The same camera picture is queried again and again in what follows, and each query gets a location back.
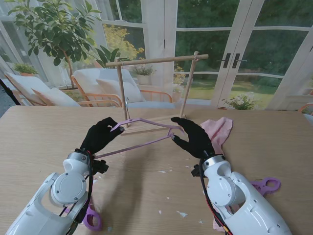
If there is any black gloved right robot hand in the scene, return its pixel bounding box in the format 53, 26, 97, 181
170, 117, 217, 159

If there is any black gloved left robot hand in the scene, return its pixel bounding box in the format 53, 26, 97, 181
80, 117, 128, 158

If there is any pink square towel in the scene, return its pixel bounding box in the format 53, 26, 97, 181
200, 117, 234, 158

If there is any pink hanger with metal hook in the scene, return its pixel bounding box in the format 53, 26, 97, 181
94, 97, 185, 160

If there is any purple plastic clothes peg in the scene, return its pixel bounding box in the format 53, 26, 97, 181
250, 177, 282, 197
81, 202, 104, 232

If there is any wooden tabletop drying rack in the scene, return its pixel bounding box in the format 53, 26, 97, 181
105, 50, 209, 137

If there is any printed garden room backdrop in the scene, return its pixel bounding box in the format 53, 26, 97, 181
0, 0, 313, 116

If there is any black tripod stand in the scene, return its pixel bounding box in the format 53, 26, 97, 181
0, 77, 21, 106

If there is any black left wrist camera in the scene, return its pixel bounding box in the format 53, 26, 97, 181
92, 159, 110, 175

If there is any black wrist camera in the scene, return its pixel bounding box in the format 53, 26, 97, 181
191, 164, 202, 178
92, 159, 110, 175

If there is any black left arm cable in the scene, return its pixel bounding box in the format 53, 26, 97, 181
58, 150, 96, 235

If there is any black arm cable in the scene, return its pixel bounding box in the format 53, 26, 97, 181
58, 150, 96, 235
199, 160, 234, 235

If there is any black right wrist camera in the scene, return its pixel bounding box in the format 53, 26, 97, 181
191, 164, 202, 178

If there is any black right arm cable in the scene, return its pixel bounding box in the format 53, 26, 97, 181
199, 160, 234, 235

